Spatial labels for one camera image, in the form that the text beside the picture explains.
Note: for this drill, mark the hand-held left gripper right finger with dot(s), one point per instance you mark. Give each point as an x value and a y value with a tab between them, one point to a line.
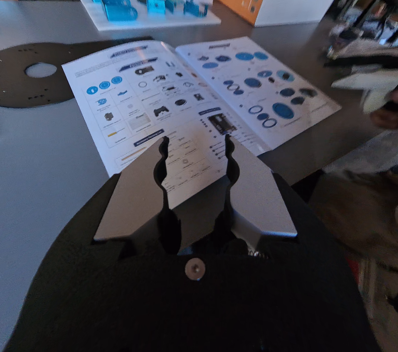
261	202

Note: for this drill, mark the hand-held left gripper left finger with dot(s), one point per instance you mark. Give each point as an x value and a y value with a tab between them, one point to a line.
130	202

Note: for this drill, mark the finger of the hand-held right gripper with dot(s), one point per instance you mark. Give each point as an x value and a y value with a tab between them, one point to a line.
367	50
367	80

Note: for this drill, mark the white user manual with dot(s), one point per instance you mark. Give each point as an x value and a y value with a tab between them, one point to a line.
140	103

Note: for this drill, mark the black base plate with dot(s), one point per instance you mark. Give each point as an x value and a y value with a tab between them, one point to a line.
18	94

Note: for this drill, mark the white foam sheet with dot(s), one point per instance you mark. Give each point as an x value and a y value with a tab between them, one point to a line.
93	22

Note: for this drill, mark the person's right hand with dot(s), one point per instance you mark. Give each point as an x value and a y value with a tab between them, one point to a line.
387	119

